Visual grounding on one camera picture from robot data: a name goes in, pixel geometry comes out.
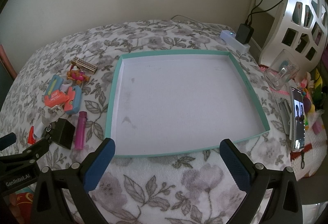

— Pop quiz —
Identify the red glue bottle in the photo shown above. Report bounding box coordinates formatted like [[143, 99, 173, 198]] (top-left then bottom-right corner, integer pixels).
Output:
[[27, 125, 43, 145]]

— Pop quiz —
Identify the pink lighter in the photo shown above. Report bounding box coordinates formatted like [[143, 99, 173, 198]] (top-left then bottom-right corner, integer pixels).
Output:
[[74, 111, 87, 150]]

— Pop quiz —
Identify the black cube charger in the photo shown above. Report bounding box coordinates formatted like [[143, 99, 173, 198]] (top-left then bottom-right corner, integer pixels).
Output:
[[42, 118, 76, 150]]

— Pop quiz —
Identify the blue pink toy block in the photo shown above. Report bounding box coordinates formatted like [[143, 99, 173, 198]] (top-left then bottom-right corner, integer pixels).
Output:
[[64, 85, 82, 115]]

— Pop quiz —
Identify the blue orange toy knife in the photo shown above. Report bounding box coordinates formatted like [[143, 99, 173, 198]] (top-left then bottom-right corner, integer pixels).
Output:
[[44, 75, 69, 107]]

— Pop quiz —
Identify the orange pink toy figure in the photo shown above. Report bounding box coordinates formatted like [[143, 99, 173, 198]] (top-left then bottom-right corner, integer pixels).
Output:
[[66, 65, 90, 85]]

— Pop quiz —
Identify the white smart band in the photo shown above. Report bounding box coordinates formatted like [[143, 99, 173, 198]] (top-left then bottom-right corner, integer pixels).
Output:
[[60, 79, 73, 92]]

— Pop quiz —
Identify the crochet mat red white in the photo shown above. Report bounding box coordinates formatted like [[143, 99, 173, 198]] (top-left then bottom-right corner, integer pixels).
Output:
[[290, 121, 327, 180]]

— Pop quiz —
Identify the smartphone with lit screen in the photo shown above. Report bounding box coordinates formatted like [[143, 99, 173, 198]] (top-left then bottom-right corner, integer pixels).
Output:
[[290, 86, 305, 152]]

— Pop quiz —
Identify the grey phone stand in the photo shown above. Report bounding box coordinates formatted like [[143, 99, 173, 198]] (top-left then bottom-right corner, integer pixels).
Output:
[[277, 99, 292, 140]]

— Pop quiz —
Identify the floral grey white blanket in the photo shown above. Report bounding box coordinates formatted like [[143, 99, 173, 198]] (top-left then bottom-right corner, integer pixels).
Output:
[[1, 20, 291, 223]]

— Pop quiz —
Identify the teal shallow box tray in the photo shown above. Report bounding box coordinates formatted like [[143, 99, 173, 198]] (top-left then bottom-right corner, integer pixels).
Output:
[[105, 50, 270, 157]]

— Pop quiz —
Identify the colourful toys pile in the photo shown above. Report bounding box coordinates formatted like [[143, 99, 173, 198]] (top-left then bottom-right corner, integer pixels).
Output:
[[299, 68, 327, 135]]

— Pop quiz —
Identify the clear glass cup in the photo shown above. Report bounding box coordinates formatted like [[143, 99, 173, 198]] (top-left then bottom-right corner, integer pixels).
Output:
[[264, 60, 300, 90]]

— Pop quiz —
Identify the white power strip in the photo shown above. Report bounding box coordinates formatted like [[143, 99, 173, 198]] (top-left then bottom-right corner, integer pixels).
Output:
[[220, 30, 250, 54]]

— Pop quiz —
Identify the black wall charger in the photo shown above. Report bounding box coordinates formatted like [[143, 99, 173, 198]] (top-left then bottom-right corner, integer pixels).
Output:
[[235, 24, 254, 45]]

